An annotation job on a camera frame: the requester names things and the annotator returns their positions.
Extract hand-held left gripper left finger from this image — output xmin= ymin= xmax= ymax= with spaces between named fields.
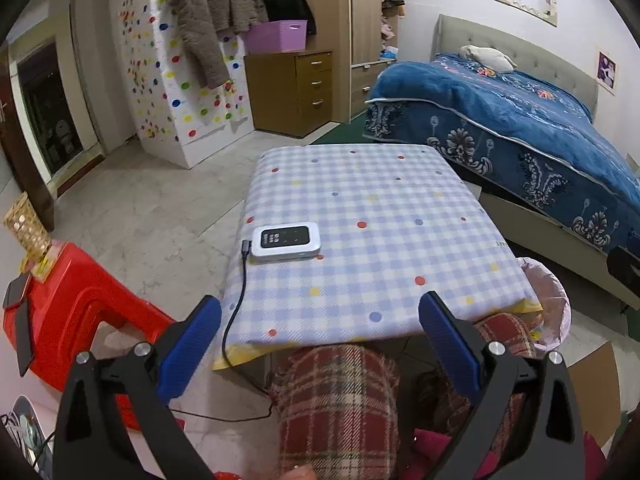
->
xmin=52 ymin=295 xmax=223 ymax=480

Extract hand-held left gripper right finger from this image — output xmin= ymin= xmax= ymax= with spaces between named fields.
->
xmin=419 ymin=291 xmax=586 ymax=480

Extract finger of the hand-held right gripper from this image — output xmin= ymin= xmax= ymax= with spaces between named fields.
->
xmin=606 ymin=245 xmax=640 ymax=287

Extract pink lined trash bin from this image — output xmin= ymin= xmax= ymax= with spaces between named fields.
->
xmin=515 ymin=256 xmax=573 ymax=354

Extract beige upholstered bed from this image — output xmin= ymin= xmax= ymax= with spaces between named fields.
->
xmin=362 ymin=14 xmax=640 ymax=312

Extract magenta garment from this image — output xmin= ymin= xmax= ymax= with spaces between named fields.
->
xmin=412 ymin=427 xmax=503 ymax=480

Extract brown cardboard sheet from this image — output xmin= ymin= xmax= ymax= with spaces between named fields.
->
xmin=567 ymin=341 xmax=637 ymax=449

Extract person's plaid pants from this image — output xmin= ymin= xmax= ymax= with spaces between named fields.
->
xmin=270 ymin=312 xmax=539 ymax=480

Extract blue checked tablecloth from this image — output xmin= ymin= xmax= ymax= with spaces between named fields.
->
xmin=212 ymin=144 xmax=543 ymax=372

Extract red plastic stool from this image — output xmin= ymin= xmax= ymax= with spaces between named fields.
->
xmin=2 ymin=241 xmax=179 ymax=432

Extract white portable device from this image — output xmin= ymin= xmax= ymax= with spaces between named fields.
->
xmin=251 ymin=221 xmax=321 ymax=264

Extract blue floral blanket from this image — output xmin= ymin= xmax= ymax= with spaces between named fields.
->
xmin=362 ymin=55 xmax=640 ymax=257

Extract gold patterned box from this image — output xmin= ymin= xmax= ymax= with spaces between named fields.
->
xmin=4 ymin=191 xmax=66 ymax=282

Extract green floor mat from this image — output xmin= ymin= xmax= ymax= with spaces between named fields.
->
xmin=314 ymin=121 xmax=382 ymax=147

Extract brown wooden door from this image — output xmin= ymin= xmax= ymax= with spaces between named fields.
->
xmin=0 ymin=45 xmax=56 ymax=234

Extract white pillow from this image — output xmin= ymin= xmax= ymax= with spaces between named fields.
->
xmin=459 ymin=45 xmax=520 ymax=73

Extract white cabinet with coloured dots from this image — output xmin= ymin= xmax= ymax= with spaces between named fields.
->
xmin=109 ymin=0 xmax=256 ymax=170

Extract wooden drawer cabinet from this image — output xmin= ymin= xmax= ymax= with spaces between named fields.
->
xmin=243 ymin=50 xmax=335 ymax=139

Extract purple plastic basket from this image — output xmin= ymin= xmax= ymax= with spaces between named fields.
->
xmin=243 ymin=20 xmax=309 ymax=55

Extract wooden wardrobe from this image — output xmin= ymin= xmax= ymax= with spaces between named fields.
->
xmin=250 ymin=0 xmax=402 ymax=127

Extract brown padded jacket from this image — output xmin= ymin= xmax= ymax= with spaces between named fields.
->
xmin=165 ymin=0 xmax=269 ymax=90

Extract black cable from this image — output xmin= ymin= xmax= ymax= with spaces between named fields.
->
xmin=170 ymin=239 xmax=276 ymax=424

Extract black flat strap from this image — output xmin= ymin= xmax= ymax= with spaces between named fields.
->
xmin=13 ymin=305 xmax=37 ymax=379

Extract small purple wall poster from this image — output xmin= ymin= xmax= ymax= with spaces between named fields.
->
xmin=596 ymin=50 xmax=618 ymax=95

